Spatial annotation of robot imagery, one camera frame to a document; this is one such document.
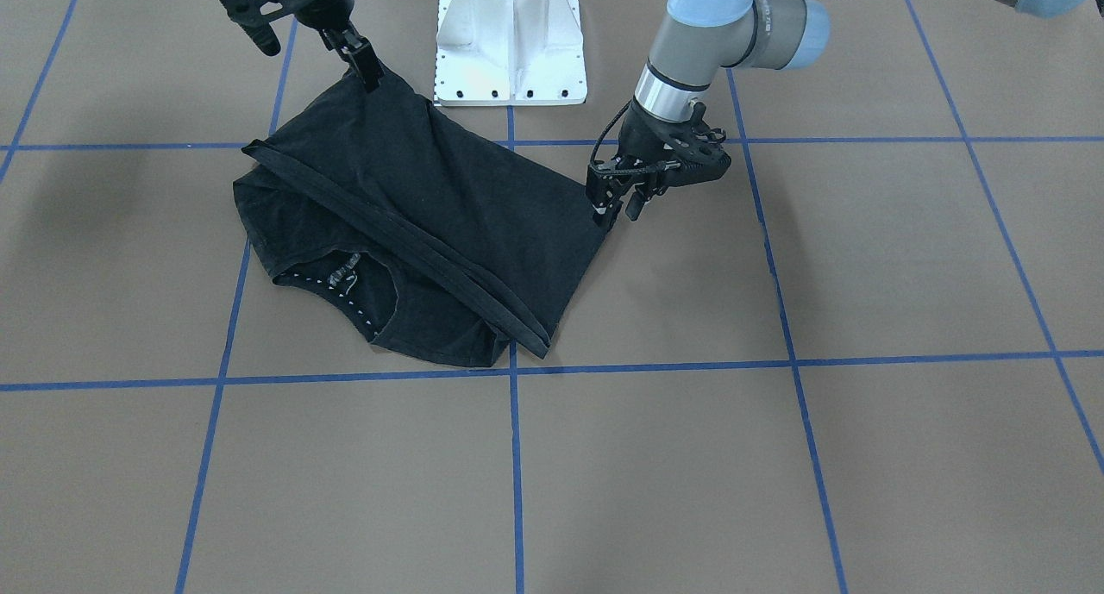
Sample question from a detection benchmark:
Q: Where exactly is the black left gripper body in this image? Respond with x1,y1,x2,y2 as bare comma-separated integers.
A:
585,100,732,209

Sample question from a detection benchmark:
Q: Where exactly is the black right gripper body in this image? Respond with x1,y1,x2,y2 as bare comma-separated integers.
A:
217,0,355,56

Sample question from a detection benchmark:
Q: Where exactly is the black graphic t-shirt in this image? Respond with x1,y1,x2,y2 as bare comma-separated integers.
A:
233,68,607,367

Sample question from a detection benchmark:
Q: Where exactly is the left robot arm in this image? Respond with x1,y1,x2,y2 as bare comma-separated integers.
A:
585,0,1087,231

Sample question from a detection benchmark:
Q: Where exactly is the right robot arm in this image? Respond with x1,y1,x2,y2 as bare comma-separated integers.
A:
220,0,384,92

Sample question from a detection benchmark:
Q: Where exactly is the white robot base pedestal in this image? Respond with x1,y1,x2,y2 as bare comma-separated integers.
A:
434,0,588,107

